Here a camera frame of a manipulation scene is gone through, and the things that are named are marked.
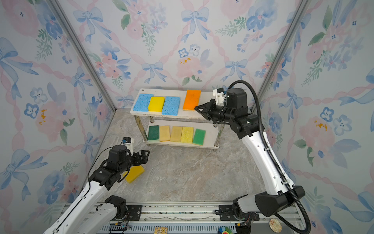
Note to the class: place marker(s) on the dark green scouring sponge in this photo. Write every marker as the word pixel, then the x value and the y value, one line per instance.
pixel 153 133

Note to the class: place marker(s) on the light green sponge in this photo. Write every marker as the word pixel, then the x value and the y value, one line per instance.
pixel 199 137

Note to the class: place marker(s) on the bright yellow porous sponge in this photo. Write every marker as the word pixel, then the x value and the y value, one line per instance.
pixel 187 134

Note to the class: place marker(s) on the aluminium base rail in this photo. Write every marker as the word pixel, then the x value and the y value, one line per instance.
pixel 186 218

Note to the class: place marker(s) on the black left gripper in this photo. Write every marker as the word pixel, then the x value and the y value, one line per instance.
pixel 138 161

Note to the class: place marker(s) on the round wooden disc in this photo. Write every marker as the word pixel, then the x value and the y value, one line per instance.
pixel 275 225

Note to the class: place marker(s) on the small yellow sponge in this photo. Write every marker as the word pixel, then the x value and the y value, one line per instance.
pixel 156 104

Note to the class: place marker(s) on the blue sponge front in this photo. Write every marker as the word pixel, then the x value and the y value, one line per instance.
pixel 171 106

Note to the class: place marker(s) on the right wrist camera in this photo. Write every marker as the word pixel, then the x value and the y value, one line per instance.
pixel 220 96

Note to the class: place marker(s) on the white two-tier metal shelf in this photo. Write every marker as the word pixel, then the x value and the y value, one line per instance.
pixel 184 118

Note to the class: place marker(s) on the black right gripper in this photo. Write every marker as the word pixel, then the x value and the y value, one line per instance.
pixel 205 106

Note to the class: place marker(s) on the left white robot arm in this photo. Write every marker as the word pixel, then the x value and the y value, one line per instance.
pixel 76 219

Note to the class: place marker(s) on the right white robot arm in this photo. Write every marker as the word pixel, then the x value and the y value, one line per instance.
pixel 280 193

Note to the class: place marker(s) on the orange sponge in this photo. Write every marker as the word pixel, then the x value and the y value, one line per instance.
pixel 191 100

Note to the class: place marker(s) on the blue sponge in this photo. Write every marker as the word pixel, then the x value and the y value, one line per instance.
pixel 171 106
pixel 142 103

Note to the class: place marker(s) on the blue sponge back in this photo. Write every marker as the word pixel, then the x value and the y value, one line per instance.
pixel 142 103

